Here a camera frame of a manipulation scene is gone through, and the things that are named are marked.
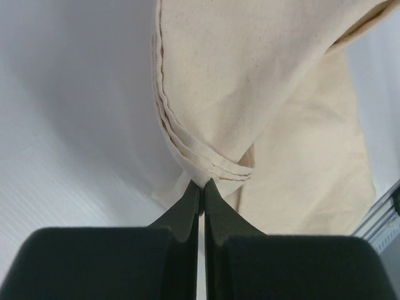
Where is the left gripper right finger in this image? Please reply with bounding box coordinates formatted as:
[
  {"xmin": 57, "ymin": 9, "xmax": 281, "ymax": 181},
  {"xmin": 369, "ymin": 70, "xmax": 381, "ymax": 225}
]
[{"xmin": 202, "ymin": 181, "xmax": 396, "ymax": 299}]

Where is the aluminium mounting rail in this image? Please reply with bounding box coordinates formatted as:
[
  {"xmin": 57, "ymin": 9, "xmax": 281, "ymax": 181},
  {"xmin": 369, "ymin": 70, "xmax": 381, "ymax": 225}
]
[{"xmin": 352, "ymin": 181, "xmax": 399, "ymax": 254}]

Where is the beige cloth mat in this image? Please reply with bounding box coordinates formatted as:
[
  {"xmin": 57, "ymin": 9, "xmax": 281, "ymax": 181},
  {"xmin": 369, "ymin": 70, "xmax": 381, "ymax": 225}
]
[{"xmin": 152, "ymin": 1, "xmax": 399, "ymax": 235}]

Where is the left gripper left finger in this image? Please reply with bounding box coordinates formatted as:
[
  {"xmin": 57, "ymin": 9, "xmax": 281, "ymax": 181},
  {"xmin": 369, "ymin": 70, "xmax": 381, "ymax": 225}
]
[{"xmin": 2, "ymin": 183, "xmax": 200, "ymax": 299}]

